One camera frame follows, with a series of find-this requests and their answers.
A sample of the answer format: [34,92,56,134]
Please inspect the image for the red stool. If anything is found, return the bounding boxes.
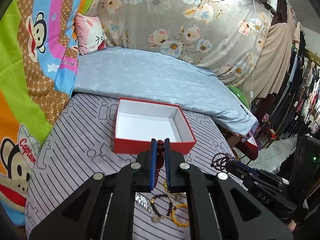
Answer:
[235,137,259,161]

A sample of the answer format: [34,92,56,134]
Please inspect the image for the pink cartoon pillow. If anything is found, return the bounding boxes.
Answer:
[74,13,107,55]

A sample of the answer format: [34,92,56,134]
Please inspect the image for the purple bead bracelet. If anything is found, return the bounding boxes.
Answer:
[210,152,236,172]

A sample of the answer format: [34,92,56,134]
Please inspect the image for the beige hanging garment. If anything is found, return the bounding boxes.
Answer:
[239,5,302,101]

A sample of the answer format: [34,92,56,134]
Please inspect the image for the white charging cable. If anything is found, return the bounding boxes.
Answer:
[249,0,258,106]

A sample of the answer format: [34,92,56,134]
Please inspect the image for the colourful monkey quilt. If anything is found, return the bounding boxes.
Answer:
[1,0,93,227]

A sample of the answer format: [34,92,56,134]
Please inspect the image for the dark bead gold bracelet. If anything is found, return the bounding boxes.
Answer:
[150,192,177,223]

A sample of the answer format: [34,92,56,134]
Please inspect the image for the dark red bead bracelet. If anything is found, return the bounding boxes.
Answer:
[152,139,166,189]

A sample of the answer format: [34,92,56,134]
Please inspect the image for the grey striped bed sheet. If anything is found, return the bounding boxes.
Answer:
[25,93,233,239]

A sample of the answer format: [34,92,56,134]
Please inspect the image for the yellow round bead bracelet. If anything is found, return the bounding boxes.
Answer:
[170,203,190,228]

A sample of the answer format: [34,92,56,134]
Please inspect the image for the grey floral duvet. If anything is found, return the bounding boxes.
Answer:
[87,0,273,86]

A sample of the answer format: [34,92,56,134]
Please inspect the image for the red cardboard box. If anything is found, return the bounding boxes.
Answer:
[114,98,196,155]

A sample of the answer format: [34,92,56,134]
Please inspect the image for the yellow crystal bead bracelet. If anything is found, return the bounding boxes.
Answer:
[163,180,186,196]

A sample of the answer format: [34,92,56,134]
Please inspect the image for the green round object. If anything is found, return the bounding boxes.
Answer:
[228,86,250,109]

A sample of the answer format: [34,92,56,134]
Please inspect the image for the light blue blanket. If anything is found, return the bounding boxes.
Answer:
[74,47,258,135]

